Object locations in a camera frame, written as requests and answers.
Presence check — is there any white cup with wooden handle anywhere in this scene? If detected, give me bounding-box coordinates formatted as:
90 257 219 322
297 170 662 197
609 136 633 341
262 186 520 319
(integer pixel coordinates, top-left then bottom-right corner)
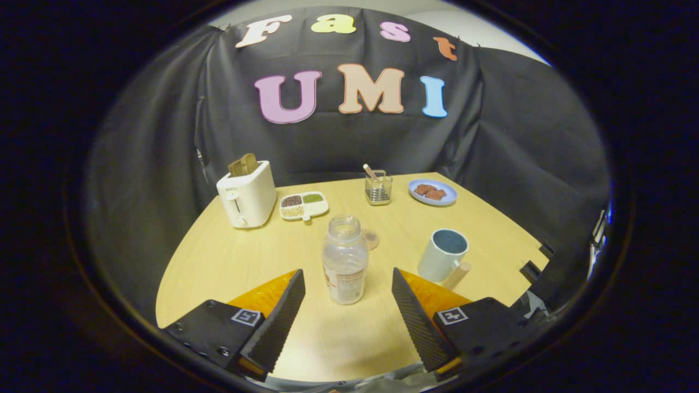
417 228 471 290

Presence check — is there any wooden table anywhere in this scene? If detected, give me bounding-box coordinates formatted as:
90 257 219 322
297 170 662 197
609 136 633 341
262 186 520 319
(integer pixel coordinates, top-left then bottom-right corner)
156 172 549 382

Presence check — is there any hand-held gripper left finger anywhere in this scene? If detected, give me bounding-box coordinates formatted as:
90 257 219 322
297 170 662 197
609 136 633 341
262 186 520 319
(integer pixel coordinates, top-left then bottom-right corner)
163 269 306 383

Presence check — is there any white toaster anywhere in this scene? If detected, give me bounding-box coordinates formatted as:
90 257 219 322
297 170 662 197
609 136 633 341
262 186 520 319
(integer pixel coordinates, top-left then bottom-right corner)
216 160 277 229

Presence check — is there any blue plate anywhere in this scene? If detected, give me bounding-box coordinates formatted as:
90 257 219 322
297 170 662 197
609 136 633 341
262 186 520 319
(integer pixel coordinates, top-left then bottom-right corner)
408 179 458 207

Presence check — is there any clear glass holder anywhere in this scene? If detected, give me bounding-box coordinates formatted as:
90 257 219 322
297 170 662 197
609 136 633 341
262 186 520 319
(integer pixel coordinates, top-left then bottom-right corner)
365 170 393 206

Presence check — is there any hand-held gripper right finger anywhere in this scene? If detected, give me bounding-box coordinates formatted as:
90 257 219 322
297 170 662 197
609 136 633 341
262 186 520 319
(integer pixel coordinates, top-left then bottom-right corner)
391 267 538 381

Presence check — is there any clear plastic juice bottle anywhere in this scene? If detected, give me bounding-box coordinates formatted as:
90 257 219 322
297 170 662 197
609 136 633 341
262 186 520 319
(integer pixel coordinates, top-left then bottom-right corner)
322 215 369 305

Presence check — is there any black backdrop cloth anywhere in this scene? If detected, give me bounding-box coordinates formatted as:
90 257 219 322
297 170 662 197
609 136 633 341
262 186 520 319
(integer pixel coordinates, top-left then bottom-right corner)
85 7 611 323

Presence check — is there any white divided tray with grains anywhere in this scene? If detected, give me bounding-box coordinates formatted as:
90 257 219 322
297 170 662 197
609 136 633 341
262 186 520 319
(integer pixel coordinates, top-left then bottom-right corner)
279 192 329 222

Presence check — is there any brown toast slice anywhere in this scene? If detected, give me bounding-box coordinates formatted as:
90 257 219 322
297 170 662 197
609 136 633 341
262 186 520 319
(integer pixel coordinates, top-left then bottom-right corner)
228 153 259 177

